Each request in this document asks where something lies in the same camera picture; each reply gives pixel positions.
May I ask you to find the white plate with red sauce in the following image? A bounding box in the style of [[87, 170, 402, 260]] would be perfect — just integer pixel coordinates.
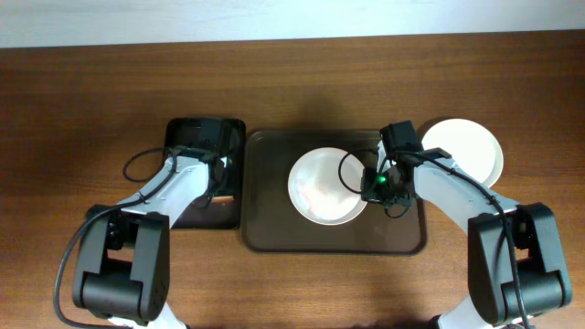
[[288, 147, 367, 226]]

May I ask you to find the cream plate with red stain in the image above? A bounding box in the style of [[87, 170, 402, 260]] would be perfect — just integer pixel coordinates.
[[421, 119, 504, 187]]

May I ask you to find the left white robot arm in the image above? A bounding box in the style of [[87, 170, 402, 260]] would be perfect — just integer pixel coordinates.
[[72, 117, 246, 328]]

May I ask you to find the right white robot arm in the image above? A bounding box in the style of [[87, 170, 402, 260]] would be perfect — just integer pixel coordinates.
[[359, 121, 572, 329]]

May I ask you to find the small black water tray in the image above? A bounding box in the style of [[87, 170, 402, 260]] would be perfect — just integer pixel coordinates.
[[165, 117, 246, 229]]

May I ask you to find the large brown serving tray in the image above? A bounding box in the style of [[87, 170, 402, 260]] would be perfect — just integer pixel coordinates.
[[241, 130, 428, 257]]

